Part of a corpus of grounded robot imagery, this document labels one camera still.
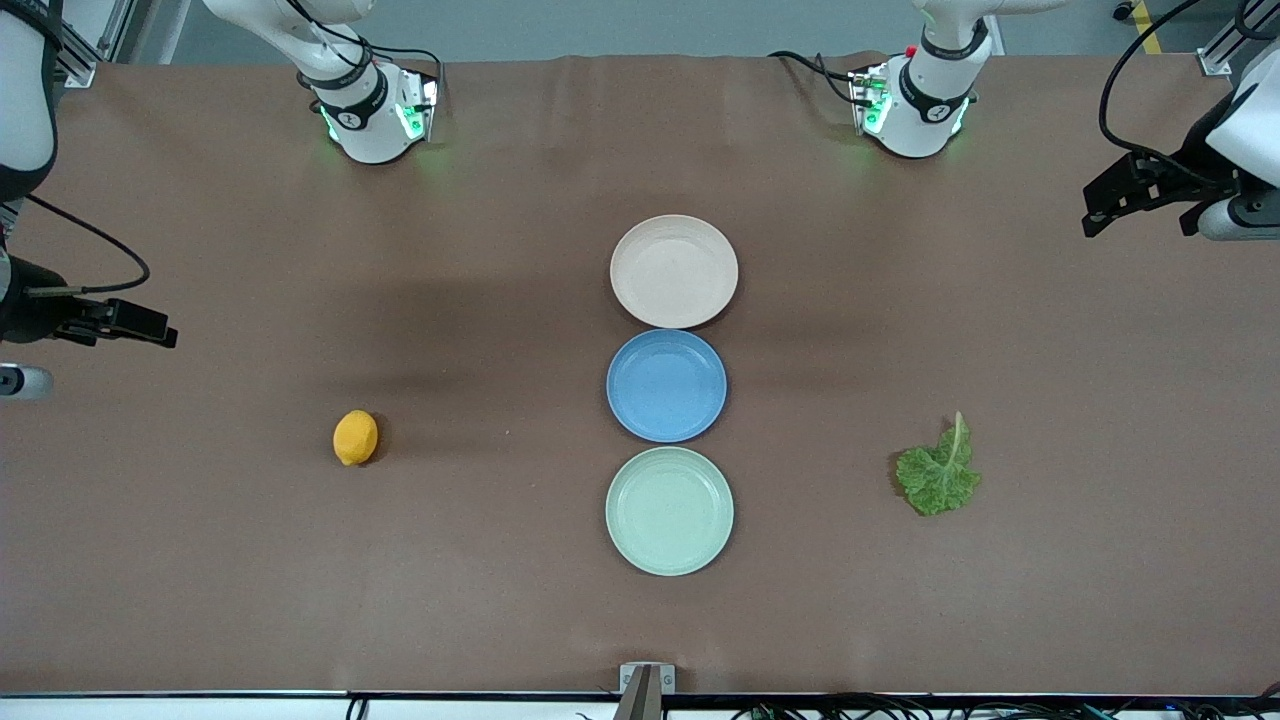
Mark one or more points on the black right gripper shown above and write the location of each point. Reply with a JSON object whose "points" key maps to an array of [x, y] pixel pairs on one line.
{"points": [[24, 311]]}

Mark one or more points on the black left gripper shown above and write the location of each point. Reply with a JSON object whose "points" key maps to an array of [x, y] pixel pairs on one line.
{"points": [[1196, 162]]}

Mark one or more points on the yellow lemon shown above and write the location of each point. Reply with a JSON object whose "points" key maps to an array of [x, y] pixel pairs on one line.
{"points": [[356, 438]]}

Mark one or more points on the green lettuce leaf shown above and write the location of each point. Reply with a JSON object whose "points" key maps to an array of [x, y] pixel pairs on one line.
{"points": [[938, 480]]}

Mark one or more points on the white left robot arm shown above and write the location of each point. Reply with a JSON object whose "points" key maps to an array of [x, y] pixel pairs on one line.
{"points": [[920, 120]]}

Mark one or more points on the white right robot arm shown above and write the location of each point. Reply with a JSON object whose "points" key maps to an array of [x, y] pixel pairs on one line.
{"points": [[370, 130]]}

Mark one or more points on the brown table mat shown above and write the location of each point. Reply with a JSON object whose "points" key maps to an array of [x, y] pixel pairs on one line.
{"points": [[300, 580]]}

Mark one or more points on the pink round plate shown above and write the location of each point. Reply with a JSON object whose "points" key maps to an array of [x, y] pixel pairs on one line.
{"points": [[673, 271]]}

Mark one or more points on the blue round plate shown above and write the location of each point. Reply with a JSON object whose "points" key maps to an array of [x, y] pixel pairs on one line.
{"points": [[666, 386]]}

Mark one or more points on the green round plate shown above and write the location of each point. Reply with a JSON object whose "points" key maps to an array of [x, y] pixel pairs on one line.
{"points": [[669, 511]]}

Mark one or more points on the aluminium frame profile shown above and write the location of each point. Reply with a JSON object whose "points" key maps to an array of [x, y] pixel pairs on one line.
{"points": [[95, 40], [1225, 50]]}

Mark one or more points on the small metal bracket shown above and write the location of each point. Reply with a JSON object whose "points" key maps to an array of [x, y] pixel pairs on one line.
{"points": [[628, 672]]}

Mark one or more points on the brown camera post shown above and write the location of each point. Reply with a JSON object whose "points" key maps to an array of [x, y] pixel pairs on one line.
{"points": [[640, 705]]}

